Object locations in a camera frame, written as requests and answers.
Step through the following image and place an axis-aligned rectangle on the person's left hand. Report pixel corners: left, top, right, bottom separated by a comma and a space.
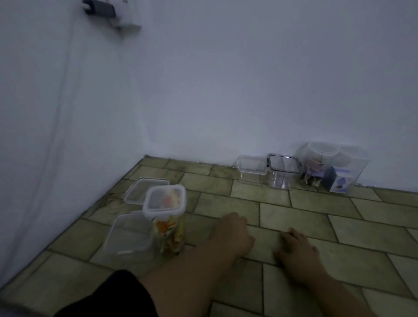
209, 212, 255, 261

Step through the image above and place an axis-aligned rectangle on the person's right hand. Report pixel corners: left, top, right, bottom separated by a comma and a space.
273, 227, 330, 288

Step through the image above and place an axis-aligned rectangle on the medium clear container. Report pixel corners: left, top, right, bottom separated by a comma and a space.
236, 155, 270, 176

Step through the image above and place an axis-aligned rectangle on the black-rimmed clear lid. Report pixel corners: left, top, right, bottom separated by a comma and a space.
266, 152, 303, 175

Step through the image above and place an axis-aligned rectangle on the large clear container one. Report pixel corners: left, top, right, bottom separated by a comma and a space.
123, 177, 171, 206

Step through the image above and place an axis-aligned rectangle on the large clear container two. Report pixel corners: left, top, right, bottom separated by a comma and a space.
102, 210, 155, 256

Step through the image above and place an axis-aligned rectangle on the round clear jar with clips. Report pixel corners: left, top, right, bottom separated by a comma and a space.
296, 141, 342, 187

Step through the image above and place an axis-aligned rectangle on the person's left forearm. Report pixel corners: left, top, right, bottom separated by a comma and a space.
138, 245, 242, 317

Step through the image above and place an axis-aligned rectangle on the black sleeve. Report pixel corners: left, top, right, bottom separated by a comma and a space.
54, 269, 159, 317

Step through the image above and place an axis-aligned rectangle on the black plug adapter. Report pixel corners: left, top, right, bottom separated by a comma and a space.
82, 0, 117, 19

